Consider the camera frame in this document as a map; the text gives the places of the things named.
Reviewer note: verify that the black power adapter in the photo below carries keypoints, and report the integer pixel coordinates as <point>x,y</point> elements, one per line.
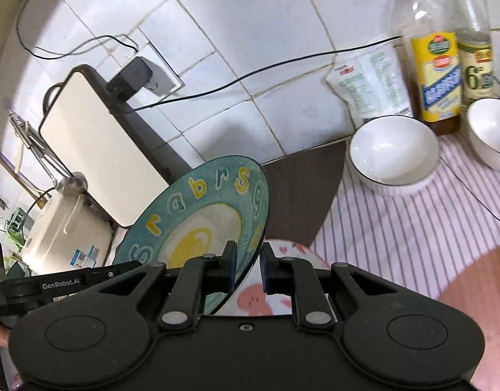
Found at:
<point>129,77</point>

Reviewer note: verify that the white kitchen appliance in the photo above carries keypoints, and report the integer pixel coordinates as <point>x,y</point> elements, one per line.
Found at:
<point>66,232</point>

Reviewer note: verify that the cream cutting board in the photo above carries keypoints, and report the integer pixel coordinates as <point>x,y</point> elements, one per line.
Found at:
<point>99,142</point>

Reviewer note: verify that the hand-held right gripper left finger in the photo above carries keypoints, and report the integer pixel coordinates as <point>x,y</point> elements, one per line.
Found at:
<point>232,266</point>

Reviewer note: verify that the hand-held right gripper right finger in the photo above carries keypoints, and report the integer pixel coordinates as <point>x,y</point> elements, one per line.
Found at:
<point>267,269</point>

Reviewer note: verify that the green label vinegar bottle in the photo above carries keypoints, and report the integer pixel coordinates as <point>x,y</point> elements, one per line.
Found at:
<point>476,73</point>

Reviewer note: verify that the green plastic rack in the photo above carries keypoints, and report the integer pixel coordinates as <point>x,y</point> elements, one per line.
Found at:
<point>15,222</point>

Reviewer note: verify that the teal plate with egg print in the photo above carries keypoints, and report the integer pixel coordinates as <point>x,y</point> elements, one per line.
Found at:
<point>193,220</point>

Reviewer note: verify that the yellow label oil bottle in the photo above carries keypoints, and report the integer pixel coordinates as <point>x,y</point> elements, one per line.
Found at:
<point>437,89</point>

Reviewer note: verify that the dark brown placemat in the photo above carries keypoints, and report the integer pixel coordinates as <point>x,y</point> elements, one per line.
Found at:
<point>298,187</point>

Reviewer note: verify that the white wall socket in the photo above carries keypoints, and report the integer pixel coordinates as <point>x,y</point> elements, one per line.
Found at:
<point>164,81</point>

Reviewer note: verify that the white ribbed bowl black rim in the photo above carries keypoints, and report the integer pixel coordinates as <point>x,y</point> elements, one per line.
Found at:
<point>392,154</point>
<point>492,130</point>

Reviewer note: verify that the white seasoning packet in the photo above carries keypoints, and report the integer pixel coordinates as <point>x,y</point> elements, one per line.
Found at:
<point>368,85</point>

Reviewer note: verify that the steel ladle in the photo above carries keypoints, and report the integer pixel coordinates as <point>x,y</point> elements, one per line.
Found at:
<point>72,182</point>

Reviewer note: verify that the striped tablecloth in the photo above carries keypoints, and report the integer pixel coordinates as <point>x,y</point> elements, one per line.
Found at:
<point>396,228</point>

